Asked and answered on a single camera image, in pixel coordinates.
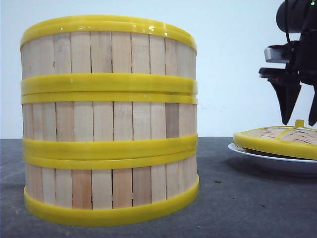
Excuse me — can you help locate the white plate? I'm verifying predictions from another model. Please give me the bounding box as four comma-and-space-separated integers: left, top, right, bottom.
228, 143, 317, 177

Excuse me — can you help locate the yellow rimmed bamboo steamer lid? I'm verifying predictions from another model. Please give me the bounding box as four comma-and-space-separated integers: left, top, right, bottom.
233, 119, 317, 160

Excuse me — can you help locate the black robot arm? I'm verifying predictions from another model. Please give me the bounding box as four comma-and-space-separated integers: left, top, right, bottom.
259, 0, 317, 124

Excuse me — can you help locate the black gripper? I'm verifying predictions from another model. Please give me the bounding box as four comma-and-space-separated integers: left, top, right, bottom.
259, 29, 317, 126

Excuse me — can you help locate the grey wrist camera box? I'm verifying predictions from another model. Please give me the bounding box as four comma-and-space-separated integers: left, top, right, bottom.
264, 48, 290, 63

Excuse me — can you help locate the bamboo steamer basket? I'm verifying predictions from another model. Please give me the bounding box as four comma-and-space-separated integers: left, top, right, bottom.
20, 15, 197, 104
23, 101, 197, 164
24, 155, 199, 227

